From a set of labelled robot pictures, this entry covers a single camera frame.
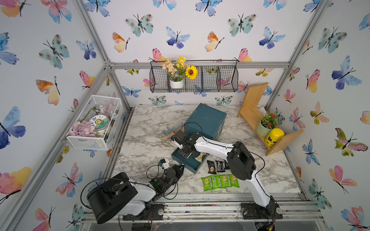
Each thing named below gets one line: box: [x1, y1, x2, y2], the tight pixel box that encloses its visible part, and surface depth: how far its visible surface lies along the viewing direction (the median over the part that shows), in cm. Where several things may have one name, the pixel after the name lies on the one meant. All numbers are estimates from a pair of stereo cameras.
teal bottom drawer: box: [171, 147, 210, 175], surface depth 88 cm
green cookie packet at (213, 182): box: [206, 174, 221, 191], surface depth 84 cm
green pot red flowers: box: [256, 111, 279, 138], surface depth 88 cm
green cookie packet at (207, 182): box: [200, 175, 215, 192], surface depth 84 cm
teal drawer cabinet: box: [184, 102, 227, 140], surface depth 87 cm
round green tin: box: [89, 115, 110, 131], surface depth 67 cm
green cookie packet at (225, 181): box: [221, 174, 230, 189], surface depth 84 cm
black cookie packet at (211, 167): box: [206, 159, 217, 175], surface depth 90 cm
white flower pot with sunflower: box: [161, 55, 199, 90], surface depth 86 cm
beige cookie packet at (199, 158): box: [194, 152, 208, 163], surface depth 93 cm
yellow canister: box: [264, 128, 285, 147], surface depth 86 cm
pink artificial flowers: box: [68, 120, 97, 138], surface depth 61 cm
